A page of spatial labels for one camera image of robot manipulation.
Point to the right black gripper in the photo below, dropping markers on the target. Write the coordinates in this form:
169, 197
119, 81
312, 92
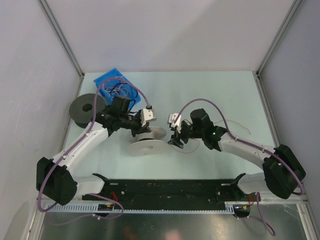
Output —
175, 139

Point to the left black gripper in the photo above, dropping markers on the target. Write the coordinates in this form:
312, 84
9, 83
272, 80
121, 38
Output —
140, 129

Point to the light grey cable spool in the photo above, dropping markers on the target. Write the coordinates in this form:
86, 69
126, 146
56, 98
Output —
148, 143

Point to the blue plastic bin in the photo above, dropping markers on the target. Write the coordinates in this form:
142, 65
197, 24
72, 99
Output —
116, 87

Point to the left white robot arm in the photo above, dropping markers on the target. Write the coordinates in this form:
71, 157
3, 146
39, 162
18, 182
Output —
55, 176

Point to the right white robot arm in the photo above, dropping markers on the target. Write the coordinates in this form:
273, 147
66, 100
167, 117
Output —
281, 171

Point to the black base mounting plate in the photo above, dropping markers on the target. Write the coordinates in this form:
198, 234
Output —
172, 194

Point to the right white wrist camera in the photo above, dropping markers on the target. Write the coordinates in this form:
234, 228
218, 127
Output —
175, 122

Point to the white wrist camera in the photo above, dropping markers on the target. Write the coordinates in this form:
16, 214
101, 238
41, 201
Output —
147, 115
175, 122

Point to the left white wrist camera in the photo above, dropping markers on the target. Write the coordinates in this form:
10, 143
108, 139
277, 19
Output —
147, 115

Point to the dark grey cable spool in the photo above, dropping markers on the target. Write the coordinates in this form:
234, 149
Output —
81, 109

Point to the aluminium frame rail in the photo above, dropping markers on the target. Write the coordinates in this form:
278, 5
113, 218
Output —
295, 197

